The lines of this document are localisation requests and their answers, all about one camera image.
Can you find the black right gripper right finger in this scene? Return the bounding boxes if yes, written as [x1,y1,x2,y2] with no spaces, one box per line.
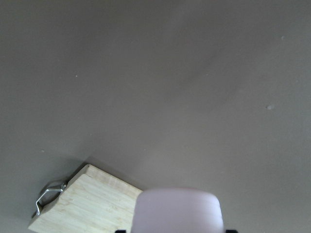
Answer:
[225,229,238,233]

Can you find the pink cup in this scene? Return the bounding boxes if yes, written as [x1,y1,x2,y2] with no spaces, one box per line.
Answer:
[131,187,225,233]

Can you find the wooden cutting board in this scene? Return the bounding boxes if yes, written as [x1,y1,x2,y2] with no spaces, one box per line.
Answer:
[28,164,142,233]

